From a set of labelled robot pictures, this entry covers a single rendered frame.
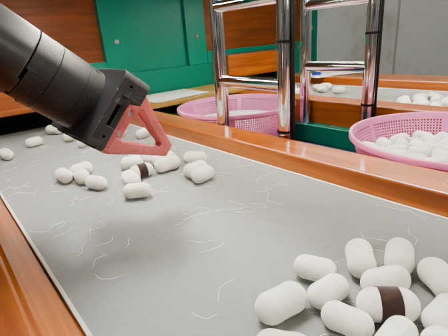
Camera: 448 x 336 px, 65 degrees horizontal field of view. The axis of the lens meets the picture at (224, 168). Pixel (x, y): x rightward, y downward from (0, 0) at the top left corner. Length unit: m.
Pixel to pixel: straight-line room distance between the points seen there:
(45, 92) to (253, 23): 1.04
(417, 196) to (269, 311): 0.21
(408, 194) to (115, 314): 0.29
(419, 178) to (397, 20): 2.10
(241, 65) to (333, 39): 1.64
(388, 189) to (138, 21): 0.80
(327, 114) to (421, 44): 1.62
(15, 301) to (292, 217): 0.24
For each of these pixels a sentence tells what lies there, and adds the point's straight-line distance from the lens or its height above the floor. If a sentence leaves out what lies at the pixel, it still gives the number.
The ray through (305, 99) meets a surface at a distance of 0.82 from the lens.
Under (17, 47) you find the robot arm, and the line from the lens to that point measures 0.30.
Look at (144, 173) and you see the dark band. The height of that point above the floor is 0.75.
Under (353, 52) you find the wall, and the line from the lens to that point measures 2.63.
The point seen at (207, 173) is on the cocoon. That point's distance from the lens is 0.44.
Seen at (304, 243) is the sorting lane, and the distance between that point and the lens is 0.32.
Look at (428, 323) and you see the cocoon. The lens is 0.25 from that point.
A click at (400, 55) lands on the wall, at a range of 2.45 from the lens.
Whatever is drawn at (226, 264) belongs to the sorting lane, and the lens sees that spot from 0.29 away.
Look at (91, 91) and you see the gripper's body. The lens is 0.31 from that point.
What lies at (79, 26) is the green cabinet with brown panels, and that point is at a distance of 0.97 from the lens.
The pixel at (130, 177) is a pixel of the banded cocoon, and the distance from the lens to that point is 0.45.
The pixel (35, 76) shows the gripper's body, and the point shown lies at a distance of 0.30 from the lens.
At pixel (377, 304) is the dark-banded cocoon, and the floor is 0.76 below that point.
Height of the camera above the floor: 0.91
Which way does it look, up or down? 20 degrees down
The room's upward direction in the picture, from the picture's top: 4 degrees counter-clockwise
